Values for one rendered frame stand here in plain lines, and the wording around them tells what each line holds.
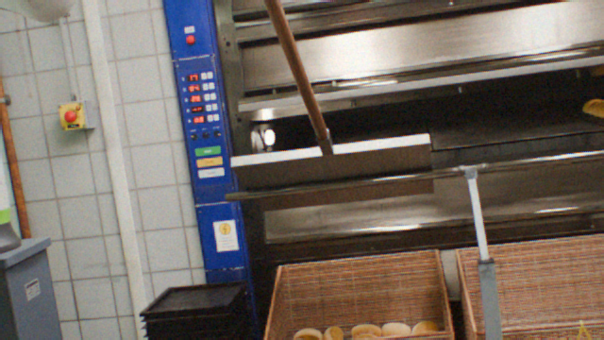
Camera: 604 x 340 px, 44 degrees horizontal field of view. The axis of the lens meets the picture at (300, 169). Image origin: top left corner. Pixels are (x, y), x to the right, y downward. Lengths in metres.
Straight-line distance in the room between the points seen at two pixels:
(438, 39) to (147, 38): 0.99
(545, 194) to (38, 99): 1.78
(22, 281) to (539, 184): 1.64
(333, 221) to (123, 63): 0.91
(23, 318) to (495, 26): 1.67
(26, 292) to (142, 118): 1.10
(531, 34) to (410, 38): 0.39
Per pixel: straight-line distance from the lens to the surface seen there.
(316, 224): 2.59
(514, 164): 2.18
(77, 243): 2.86
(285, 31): 1.54
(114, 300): 2.86
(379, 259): 2.58
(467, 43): 2.52
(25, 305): 1.74
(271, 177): 2.16
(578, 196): 2.60
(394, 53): 2.52
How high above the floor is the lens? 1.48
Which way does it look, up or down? 7 degrees down
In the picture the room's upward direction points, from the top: 8 degrees counter-clockwise
